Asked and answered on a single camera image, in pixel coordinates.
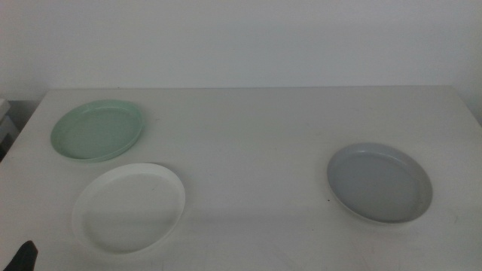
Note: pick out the pale green shallow bowl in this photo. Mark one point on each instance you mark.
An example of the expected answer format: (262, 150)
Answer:
(96, 131)

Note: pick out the grey shallow bowl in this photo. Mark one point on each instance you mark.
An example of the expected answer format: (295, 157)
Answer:
(378, 184)

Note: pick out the white shallow bowl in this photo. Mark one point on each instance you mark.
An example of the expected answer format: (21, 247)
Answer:
(130, 211)

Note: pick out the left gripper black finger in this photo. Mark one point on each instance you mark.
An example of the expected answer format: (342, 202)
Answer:
(24, 257)

